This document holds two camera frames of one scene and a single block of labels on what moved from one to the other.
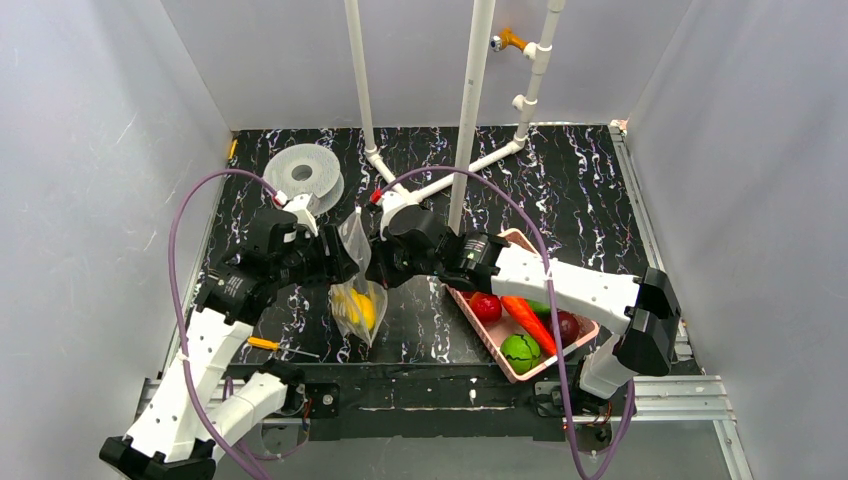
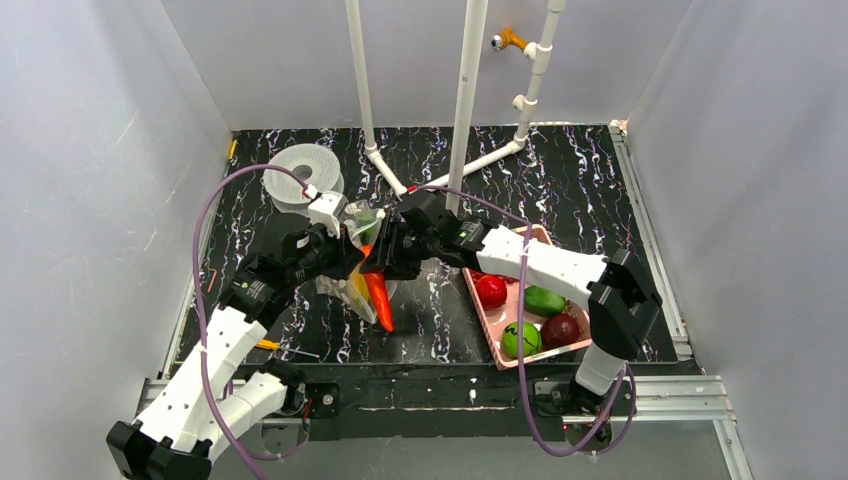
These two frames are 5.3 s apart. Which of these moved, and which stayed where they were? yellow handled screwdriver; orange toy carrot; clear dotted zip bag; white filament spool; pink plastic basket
Moved: pink plastic basket; orange toy carrot; clear dotted zip bag
Stayed: yellow handled screwdriver; white filament spool
